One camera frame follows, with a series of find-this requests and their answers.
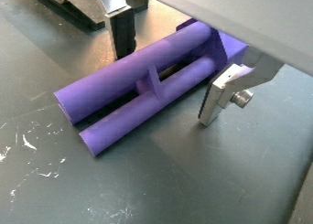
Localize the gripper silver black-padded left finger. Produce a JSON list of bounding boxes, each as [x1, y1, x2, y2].
[[96, 0, 134, 59]]

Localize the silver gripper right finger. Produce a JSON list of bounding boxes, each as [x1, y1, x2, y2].
[[197, 47, 283, 126]]

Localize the black curved fixture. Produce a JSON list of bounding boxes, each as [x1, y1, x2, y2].
[[48, 0, 149, 30]]

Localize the purple three-prong object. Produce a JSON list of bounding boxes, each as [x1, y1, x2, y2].
[[54, 19, 247, 155]]

